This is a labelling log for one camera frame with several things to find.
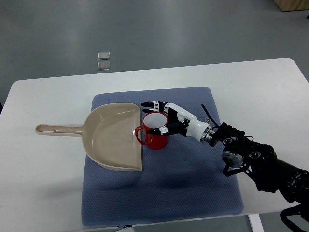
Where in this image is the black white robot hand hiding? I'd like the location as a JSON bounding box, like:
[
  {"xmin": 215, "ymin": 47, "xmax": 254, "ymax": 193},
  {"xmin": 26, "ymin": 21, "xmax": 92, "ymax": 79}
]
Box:
[{"xmin": 141, "ymin": 101, "xmax": 215, "ymax": 142}]

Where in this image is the red cup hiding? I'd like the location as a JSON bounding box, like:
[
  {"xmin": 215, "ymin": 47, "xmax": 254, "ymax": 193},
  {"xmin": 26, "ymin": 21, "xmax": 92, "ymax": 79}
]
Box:
[{"xmin": 135, "ymin": 112, "xmax": 168, "ymax": 150}]

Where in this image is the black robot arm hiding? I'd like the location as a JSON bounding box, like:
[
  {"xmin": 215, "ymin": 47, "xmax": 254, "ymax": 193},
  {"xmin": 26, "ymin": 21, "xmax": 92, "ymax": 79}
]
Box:
[{"xmin": 201, "ymin": 123, "xmax": 309, "ymax": 232}]

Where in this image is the beige plastic dustpan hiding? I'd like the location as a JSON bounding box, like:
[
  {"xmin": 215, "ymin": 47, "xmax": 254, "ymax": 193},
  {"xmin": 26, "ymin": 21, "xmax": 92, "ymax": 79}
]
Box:
[{"xmin": 35, "ymin": 103, "xmax": 143, "ymax": 171}]

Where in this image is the blue textured mat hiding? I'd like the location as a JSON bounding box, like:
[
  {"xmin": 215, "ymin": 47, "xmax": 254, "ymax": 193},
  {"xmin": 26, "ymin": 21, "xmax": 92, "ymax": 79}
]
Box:
[{"xmin": 81, "ymin": 87, "xmax": 244, "ymax": 227}]

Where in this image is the lower metal floor plate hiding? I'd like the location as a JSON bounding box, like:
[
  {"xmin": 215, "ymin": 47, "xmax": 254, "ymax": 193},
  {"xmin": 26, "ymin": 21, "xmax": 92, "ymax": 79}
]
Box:
[{"xmin": 97, "ymin": 61, "xmax": 111, "ymax": 71}]

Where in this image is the metal floor plate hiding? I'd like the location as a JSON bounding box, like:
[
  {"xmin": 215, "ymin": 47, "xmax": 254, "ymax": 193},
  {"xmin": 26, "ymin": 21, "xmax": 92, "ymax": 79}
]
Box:
[
  {"xmin": 98, "ymin": 51, "xmax": 110, "ymax": 60},
  {"xmin": 97, "ymin": 61, "xmax": 111, "ymax": 71}
]

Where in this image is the upper metal floor plate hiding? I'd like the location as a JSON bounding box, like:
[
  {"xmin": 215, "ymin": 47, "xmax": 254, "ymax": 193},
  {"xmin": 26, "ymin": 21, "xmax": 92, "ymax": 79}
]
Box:
[{"xmin": 98, "ymin": 51, "xmax": 110, "ymax": 60}]

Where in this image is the white table leg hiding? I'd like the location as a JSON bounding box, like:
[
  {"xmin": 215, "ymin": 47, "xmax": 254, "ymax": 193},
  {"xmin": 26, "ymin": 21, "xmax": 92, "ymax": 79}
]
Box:
[{"xmin": 248, "ymin": 214, "xmax": 264, "ymax": 232}]

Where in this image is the wooden box corner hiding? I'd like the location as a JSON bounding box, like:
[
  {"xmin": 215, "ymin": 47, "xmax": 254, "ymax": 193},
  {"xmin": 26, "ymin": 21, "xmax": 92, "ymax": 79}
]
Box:
[{"xmin": 274, "ymin": 0, "xmax": 309, "ymax": 12}]

